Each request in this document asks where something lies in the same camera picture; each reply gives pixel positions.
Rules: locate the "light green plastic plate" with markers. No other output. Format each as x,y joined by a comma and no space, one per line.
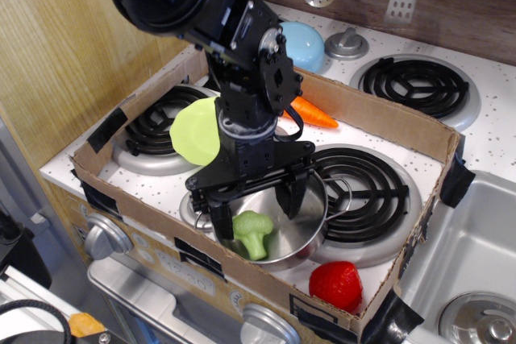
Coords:
194,132

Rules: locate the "silver stove knob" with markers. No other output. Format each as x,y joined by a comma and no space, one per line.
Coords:
347,45
196,219
282,131

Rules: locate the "black burner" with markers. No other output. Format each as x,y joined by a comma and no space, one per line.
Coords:
373,204
145,147
432,86

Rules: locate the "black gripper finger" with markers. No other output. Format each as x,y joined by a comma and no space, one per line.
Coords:
290,191
221,218

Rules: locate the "light blue plastic bowl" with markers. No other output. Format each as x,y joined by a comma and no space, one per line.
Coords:
304,46

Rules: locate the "front right black burner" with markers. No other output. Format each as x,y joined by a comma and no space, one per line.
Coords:
373,204

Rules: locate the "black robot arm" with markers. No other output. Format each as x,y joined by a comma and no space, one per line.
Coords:
246,55

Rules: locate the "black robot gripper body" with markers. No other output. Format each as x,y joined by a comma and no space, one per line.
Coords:
246,165

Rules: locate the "silver oven door handle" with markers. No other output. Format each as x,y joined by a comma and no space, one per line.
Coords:
144,300

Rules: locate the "silver stove top knob middle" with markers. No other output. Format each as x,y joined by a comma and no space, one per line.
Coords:
282,131

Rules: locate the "silver stove top knob front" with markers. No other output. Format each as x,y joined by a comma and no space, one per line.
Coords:
196,219

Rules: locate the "back right black burner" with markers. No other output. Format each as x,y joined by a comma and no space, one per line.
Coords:
432,86

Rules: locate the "brown cardboard fence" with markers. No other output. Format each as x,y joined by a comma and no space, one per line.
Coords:
361,116

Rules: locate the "orange toy carrot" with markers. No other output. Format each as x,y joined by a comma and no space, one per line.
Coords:
312,115

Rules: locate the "stainless steel pan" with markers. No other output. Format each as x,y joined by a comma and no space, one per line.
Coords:
292,241

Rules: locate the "green toy broccoli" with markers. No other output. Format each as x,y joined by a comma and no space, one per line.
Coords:
250,228

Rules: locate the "orange object bottom left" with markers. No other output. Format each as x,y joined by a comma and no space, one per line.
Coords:
83,325

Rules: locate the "front left black burner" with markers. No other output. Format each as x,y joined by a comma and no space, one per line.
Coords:
145,147

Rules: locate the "silver oven knob left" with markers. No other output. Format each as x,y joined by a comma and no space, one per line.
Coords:
105,238

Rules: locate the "silver oven knob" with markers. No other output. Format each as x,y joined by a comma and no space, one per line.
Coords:
262,325
105,238

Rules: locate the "silver oven knob right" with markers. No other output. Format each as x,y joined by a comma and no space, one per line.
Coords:
262,325

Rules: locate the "silver stove top knob back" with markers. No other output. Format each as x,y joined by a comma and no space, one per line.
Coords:
347,45

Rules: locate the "silver sink basin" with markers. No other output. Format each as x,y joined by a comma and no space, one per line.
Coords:
469,248

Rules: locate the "hanging silver slotted spatula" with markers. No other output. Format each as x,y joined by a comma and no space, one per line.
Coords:
400,12

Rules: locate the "silver sink drain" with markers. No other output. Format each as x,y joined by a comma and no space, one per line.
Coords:
478,317

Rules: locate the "red toy strawberry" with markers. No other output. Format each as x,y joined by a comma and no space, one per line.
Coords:
337,283

